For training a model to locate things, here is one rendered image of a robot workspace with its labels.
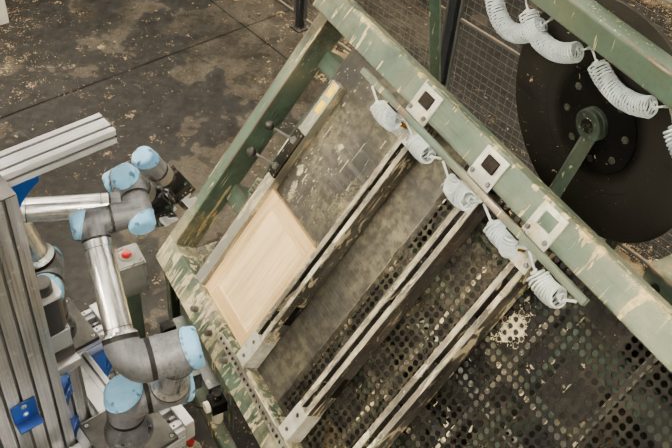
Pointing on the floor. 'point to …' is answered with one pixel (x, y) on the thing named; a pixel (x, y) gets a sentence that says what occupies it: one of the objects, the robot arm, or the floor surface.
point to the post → (136, 314)
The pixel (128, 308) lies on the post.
